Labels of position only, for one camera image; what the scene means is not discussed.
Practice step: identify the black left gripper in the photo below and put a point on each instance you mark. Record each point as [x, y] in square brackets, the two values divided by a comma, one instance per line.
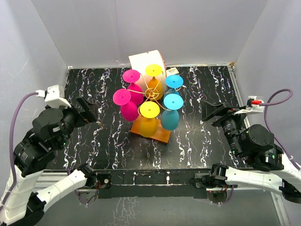
[92, 107]

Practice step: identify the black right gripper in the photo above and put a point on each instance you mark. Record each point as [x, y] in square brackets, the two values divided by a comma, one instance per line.
[209, 109]

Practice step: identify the blue wine glass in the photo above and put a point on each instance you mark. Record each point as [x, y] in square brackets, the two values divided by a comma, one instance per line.
[174, 82]
[170, 116]

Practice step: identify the pink wine glass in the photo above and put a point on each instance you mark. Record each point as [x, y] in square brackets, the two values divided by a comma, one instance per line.
[128, 108]
[132, 76]

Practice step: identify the orange wine glass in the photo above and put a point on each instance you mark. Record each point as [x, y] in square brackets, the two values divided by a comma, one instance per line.
[154, 86]
[148, 125]

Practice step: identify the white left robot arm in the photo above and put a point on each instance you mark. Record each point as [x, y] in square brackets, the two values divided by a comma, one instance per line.
[20, 205]

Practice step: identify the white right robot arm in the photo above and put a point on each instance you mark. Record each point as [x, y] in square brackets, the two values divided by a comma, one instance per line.
[272, 169]

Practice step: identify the small white tag box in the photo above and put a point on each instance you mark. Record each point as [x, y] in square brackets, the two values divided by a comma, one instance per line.
[172, 71]

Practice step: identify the white cylindrical container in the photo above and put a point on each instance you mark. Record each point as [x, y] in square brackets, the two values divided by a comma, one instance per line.
[139, 62]

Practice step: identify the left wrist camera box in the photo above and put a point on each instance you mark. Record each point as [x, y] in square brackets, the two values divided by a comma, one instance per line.
[54, 97]

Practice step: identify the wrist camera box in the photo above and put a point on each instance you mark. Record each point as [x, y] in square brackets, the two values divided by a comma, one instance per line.
[54, 97]
[252, 106]

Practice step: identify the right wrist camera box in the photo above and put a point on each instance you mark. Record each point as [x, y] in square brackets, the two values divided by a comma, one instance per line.
[252, 106]

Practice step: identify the gold wire wine glass rack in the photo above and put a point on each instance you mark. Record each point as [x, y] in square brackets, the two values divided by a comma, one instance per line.
[160, 115]

